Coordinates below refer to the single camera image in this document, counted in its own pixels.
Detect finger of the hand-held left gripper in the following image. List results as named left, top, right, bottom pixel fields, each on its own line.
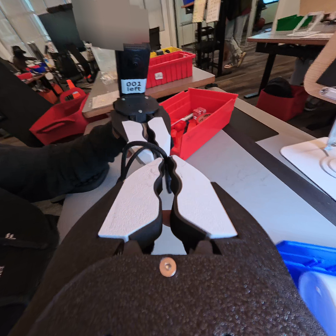
left=147, top=117, right=172, bottom=156
left=122, top=120, right=156, bottom=164

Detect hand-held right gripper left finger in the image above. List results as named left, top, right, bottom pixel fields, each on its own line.
left=98, top=157, right=164, bottom=242

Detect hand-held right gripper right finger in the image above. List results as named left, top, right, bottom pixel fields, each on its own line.
left=168, top=155, right=239, bottom=240

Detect black cable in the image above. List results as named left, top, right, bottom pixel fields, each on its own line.
left=119, top=140, right=173, bottom=195

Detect blue plastic bin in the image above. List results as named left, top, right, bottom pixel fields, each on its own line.
left=276, top=240, right=336, bottom=297

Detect clear plastic bag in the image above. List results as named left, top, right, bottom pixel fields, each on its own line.
left=100, top=69, right=117, bottom=86

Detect red ribbed bin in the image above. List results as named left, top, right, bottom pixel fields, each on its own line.
left=146, top=51, right=197, bottom=89

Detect yellow plastic bin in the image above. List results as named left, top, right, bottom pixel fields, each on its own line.
left=150, top=47, right=184, bottom=58

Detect red plastic bin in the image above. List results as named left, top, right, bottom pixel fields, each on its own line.
left=159, top=88, right=239, bottom=160

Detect grey side table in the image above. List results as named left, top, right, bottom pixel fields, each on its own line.
left=82, top=66, right=216, bottom=118

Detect orange traffic cone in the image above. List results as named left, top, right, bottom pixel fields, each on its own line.
left=66, top=79, right=79, bottom=99

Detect red tote basket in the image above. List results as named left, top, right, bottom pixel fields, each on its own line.
left=29, top=88, right=90, bottom=146

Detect black monitor screen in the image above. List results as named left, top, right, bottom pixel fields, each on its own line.
left=38, top=5, right=87, bottom=50

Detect paper flip board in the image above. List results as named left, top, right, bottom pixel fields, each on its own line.
left=205, top=0, right=221, bottom=23
left=192, top=0, right=207, bottom=23

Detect black display easel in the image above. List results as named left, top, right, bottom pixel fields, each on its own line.
left=0, top=62, right=53, bottom=147

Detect person's black hoodie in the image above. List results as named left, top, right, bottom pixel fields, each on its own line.
left=0, top=188, right=59, bottom=336

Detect black round bag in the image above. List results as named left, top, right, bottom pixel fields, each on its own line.
left=263, top=77, right=294, bottom=99

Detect long wooden desk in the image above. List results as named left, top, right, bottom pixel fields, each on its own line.
left=247, top=31, right=336, bottom=99

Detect white cylindrical bottle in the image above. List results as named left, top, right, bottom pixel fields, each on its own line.
left=298, top=270, right=336, bottom=336

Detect green plastic bin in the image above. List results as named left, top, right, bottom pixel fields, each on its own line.
left=276, top=14, right=314, bottom=32

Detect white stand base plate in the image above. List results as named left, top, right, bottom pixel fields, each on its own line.
left=279, top=87, right=336, bottom=201

